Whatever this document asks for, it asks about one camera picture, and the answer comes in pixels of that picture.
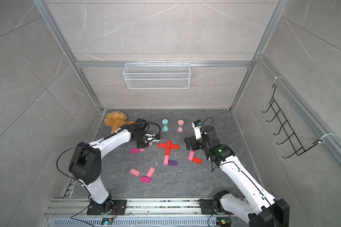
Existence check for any magenta block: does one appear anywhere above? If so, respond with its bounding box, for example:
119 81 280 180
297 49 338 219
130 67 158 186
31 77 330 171
130 148 140 154
140 176 151 183

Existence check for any red block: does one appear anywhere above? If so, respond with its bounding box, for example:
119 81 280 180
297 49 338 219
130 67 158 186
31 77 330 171
192 157 202 164
165 148 171 156
158 143 168 148
170 144 180 149

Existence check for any purple block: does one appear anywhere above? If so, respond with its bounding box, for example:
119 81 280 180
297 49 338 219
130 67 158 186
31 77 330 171
168 160 178 166

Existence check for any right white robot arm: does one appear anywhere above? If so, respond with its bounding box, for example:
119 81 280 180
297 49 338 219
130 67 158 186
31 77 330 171
184 120 290 227

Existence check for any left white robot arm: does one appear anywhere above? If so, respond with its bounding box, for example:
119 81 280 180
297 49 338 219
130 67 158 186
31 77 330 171
68 118 161 215

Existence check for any brown teddy bear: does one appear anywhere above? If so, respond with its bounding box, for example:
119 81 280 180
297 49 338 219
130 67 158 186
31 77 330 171
104 111 135 133

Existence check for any teal sand timer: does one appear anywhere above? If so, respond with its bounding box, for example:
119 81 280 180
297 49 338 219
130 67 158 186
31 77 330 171
162 119 169 131

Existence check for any pink sand timer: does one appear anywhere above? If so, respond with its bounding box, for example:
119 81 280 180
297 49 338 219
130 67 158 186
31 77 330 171
177 120 184 133

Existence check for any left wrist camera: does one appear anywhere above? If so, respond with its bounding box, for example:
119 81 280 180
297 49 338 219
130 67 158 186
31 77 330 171
145 134 161 143

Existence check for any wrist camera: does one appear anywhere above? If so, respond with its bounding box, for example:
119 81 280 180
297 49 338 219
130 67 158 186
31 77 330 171
145 134 161 143
192 120 203 140

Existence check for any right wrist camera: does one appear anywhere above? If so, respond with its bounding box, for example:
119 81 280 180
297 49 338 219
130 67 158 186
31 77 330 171
192 120 203 140

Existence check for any white wire mesh basket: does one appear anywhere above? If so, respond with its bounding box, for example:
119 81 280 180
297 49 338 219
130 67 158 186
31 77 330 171
123 63 191 89

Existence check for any black wire hook rack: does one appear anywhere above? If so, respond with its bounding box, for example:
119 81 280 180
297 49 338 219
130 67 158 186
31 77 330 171
262 84 323 159

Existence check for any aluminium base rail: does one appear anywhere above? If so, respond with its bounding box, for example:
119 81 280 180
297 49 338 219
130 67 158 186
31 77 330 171
44 198 253 227

